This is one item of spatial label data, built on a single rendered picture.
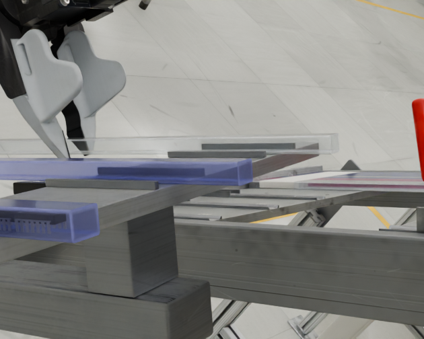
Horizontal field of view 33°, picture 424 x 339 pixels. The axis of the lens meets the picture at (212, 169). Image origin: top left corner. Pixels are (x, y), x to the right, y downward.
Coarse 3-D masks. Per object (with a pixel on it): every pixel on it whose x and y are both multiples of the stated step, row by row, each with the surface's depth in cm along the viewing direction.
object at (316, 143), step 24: (0, 144) 56; (24, 144) 55; (72, 144) 52; (96, 144) 51; (120, 144) 50; (144, 144) 49; (168, 144) 48; (192, 144) 47; (216, 144) 46; (240, 144) 45; (264, 144) 44; (288, 144) 43; (312, 144) 43; (336, 144) 43
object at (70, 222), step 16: (0, 208) 25; (16, 208) 25; (32, 208) 24; (48, 208) 24; (64, 208) 24; (80, 208) 24; (96, 208) 25; (0, 224) 25; (16, 224) 25; (32, 224) 24; (48, 224) 24; (64, 224) 24; (80, 224) 24; (96, 224) 25; (48, 240) 24; (64, 240) 24; (80, 240) 24
